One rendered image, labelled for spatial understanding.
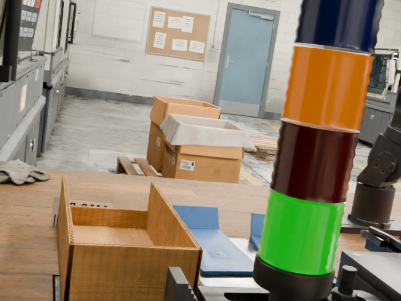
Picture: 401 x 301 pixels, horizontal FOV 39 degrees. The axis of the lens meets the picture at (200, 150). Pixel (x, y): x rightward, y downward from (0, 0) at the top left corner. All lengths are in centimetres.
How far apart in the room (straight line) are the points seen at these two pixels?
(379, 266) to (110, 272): 24
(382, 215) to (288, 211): 70
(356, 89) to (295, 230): 7
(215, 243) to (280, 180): 43
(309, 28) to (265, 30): 1151
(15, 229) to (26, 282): 15
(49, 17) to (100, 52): 623
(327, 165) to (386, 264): 29
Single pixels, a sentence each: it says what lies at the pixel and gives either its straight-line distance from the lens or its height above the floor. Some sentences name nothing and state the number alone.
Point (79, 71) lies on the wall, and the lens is 1126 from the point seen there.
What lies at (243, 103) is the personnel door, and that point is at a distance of 1172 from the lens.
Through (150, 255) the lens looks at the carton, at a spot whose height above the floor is 96.
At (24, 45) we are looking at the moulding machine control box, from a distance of 147.
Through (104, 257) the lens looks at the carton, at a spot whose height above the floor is 96.
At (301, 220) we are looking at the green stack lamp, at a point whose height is 108.
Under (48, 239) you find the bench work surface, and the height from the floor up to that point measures 90.
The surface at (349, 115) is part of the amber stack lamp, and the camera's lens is 26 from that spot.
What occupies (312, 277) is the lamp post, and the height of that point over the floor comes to 105.
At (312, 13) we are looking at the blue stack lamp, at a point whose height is 117.
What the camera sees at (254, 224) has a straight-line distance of 75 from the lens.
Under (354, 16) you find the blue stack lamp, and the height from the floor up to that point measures 117.
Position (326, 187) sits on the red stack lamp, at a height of 109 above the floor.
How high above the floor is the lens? 114
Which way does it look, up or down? 10 degrees down
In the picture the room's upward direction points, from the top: 8 degrees clockwise
